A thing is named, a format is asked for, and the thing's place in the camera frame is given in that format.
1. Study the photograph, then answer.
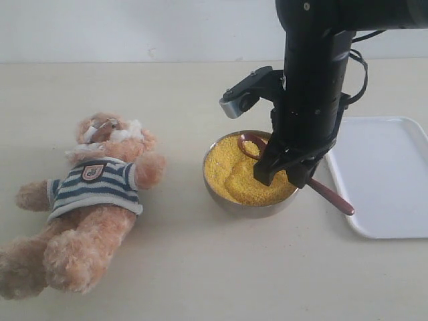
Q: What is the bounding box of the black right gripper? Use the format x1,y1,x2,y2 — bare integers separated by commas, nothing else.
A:
253,60,348,188

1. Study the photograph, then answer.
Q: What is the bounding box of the dark brown wooden spoon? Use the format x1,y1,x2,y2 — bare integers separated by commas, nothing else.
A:
237,133,355,216

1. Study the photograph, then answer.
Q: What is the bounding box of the tan teddy bear striped shirt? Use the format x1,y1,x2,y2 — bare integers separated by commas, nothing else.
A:
1,112,166,300

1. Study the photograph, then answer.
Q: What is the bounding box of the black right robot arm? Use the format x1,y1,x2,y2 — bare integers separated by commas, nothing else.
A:
253,1,427,187

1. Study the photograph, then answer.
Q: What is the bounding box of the yellow millet grain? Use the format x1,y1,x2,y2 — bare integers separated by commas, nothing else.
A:
203,134,297,207

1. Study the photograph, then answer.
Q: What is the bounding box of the steel bowl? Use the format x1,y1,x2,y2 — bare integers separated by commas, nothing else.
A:
202,130,298,219

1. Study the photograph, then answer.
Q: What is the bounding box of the white rectangular plastic tray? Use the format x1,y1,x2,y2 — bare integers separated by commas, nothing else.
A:
326,116,427,239

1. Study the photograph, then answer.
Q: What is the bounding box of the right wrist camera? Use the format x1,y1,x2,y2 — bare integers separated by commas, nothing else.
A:
219,66,284,119

